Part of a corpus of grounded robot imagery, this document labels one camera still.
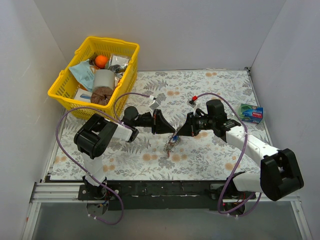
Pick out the grey tape roll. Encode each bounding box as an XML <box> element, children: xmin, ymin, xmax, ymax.
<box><xmin>92</xmin><ymin>69</ymin><xmax>115</xmax><ymax>91</ymax></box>

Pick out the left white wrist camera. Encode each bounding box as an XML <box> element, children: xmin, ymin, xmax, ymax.
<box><xmin>148</xmin><ymin>95</ymin><xmax>161</xmax><ymax>115</ymax></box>

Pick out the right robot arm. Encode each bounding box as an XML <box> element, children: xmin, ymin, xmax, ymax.
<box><xmin>177</xmin><ymin>99</ymin><xmax>304</xmax><ymax>201</ymax></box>

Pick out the purple cable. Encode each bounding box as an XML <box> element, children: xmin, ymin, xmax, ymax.
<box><xmin>55</xmin><ymin>92</ymin><xmax>157</xmax><ymax>226</ymax></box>
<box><xmin>194</xmin><ymin>92</ymin><xmax>262</xmax><ymax>218</ymax></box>

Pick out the blue red small box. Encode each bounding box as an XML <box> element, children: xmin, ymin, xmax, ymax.
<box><xmin>238</xmin><ymin>103</ymin><xmax>264</xmax><ymax>124</ymax></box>

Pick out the silver foil packet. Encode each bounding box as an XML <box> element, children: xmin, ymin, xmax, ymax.
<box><xmin>105</xmin><ymin>54</ymin><xmax>131</xmax><ymax>74</ymax></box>

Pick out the white box in basket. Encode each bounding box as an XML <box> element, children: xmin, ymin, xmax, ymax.
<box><xmin>74</xmin><ymin>88</ymin><xmax>92</xmax><ymax>103</ymax></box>

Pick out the aluminium frame rail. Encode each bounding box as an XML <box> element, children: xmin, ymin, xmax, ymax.
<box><xmin>22</xmin><ymin>180</ymin><xmax>312</xmax><ymax>240</ymax></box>

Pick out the brown round object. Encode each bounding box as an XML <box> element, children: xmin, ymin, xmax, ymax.
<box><xmin>90</xmin><ymin>86</ymin><xmax>114</xmax><ymax>106</ymax></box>

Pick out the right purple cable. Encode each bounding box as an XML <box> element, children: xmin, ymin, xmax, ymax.
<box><xmin>194</xmin><ymin>92</ymin><xmax>262</xmax><ymax>218</ymax></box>

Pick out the orange ball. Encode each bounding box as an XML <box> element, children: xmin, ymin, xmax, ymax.
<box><xmin>94</xmin><ymin>55</ymin><xmax>109</xmax><ymax>69</ymax></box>

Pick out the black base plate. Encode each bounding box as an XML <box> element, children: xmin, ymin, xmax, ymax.
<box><xmin>77</xmin><ymin>181</ymin><xmax>257</xmax><ymax>211</ymax></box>

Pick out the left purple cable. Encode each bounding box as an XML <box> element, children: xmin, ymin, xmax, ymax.
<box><xmin>55</xmin><ymin>92</ymin><xmax>157</xmax><ymax>226</ymax></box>

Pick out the yellow plastic basket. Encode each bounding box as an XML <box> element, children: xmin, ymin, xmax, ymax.
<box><xmin>47</xmin><ymin>36</ymin><xmax>140</xmax><ymax>120</ymax></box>

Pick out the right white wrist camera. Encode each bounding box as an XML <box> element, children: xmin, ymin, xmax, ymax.
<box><xmin>187</xmin><ymin>95</ymin><xmax>201</xmax><ymax>115</ymax></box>

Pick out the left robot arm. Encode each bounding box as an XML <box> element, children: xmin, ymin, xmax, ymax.
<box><xmin>74</xmin><ymin>106</ymin><xmax>175</xmax><ymax>200</ymax></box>

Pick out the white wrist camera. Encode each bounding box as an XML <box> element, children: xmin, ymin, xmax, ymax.
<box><xmin>148</xmin><ymin>95</ymin><xmax>161</xmax><ymax>115</ymax></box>
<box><xmin>187</xmin><ymin>95</ymin><xmax>201</xmax><ymax>115</ymax></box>

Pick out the light blue pouch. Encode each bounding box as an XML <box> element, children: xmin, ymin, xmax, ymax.
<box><xmin>69</xmin><ymin>59</ymin><xmax>98</xmax><ymax>92</ymax></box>

